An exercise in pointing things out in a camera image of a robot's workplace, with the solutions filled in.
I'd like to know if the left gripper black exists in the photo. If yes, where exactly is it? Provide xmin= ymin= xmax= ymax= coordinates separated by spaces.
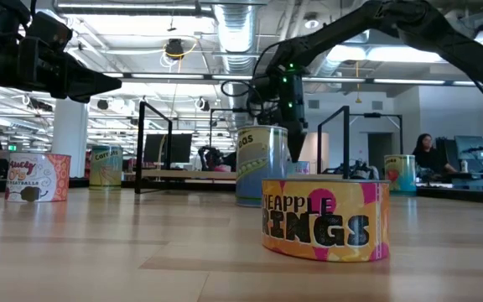
xmin=17 ymin=35 xmax=123 ymax=105

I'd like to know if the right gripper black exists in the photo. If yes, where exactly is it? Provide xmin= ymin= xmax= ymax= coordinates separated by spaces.
xmin=281 ymin=62 xmax=309 ymax=164

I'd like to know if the tall blue peas can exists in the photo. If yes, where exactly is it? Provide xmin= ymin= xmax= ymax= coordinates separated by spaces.
xmin=235 ymin=124 xmax=289 ymax=208

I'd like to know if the tall green carrots can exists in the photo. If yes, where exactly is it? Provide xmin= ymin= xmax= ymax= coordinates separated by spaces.
xmin=89 ymin=144 xmax=124 ymax=190

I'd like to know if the saucy meatballs can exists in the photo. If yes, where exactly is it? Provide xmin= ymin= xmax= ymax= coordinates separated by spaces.
xmin=4 ymin=152 xmax=72 ymax=203

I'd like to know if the tall teal tomato can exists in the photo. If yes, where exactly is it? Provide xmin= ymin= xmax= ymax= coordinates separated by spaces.
xmin=383 ymin=154 xmax=418 ymax=195

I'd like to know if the black-framed wooden shelf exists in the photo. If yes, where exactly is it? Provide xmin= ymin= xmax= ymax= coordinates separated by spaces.
xmin=134 ymin=100 xmax=351 ymax=195

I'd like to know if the white building pillar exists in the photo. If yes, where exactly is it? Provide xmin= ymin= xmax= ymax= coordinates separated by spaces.
xmin=50 ymin=98 xmax=90 ymax=180

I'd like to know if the black background equipment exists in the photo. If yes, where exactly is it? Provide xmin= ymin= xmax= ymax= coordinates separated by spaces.
xmin=323 ymin=159 xmax=380 ymax=180

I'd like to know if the long linear ceiling light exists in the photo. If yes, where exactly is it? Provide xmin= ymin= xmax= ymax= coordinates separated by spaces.
xmin=102 ymin=71 xmax=483 ymax=87

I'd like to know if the black background robot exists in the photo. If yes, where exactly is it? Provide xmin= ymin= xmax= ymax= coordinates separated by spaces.
xmin=197 ymin=145 xmax=237 ymax=173

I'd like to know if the pineapple rings can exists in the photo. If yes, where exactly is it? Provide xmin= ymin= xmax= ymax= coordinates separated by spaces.
xmin=261 ymin=178 xmax=392 ymax=263

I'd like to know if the black ceiling-mounted device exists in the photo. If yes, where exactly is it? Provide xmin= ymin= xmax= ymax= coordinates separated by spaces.
xmin=164 ymin=37 xmax=186 ymax=60

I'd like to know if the black computer monitor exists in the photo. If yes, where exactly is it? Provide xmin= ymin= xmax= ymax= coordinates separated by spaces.
xmin=143 ymin=133 xmax=194 ymax=164

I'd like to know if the bright ceiling light panel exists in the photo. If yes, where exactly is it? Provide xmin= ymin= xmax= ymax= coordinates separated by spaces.
xmin=325 ymin=44 xmax=444 ymax=64

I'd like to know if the dark monitor back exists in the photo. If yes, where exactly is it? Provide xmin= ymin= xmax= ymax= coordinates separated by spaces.
xmin=435 ymin=137 xmax=456 ymax=171

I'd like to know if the monitor with bluish screen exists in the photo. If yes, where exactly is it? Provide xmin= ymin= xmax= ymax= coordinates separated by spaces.
xmin=454 ymin=135 xmax=483 ymax=163

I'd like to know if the grey office desk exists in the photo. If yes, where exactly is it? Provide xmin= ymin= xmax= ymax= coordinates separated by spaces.
xmin=450 ymin=170 xmax=483 ymax=192

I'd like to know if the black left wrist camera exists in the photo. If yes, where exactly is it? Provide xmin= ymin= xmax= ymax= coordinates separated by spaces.
xmin=25 ymin=11 xmax=74 ymax=54

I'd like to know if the yellow hanging cord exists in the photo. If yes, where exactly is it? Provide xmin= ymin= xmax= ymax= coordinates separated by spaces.
xmin=354 ymin=60 xmax=362 ymax=104

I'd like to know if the black metal background frame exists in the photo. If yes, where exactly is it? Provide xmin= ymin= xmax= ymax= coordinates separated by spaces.
xmin=349 ymin=112 xmax=403 ymax=156
xmin=209 ymin=107 xmax=253 ymax=148

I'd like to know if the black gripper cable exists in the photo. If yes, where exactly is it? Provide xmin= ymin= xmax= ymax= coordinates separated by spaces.
xmin=220 ymin=39 xmax=284 ymax=118

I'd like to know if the silver spiral ceiling duct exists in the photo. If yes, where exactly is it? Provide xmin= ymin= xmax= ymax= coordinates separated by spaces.
xmin=211 ymin=3 xmax=259 ymax=131

